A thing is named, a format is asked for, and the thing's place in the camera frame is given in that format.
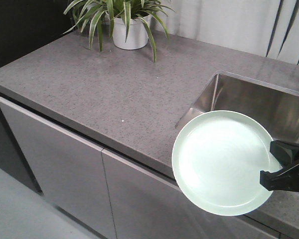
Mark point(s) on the white plant pot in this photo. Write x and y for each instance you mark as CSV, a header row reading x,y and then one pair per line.
x,y
136,38

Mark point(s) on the white pleated curtain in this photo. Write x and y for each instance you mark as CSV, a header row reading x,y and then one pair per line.
x,y
269,28

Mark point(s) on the green potted plant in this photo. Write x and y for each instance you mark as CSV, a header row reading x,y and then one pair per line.
x,y
92,14

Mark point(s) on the stainless steel sink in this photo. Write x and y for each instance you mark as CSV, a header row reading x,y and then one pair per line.
x,y
276,108

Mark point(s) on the grey sink base cabinet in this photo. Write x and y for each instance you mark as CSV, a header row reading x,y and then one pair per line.
x,y
113,195

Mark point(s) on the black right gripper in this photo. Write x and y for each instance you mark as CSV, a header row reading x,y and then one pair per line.
x,y
287,178

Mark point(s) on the light green round plate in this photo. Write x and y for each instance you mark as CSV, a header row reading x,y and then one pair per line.
x,y
217,159

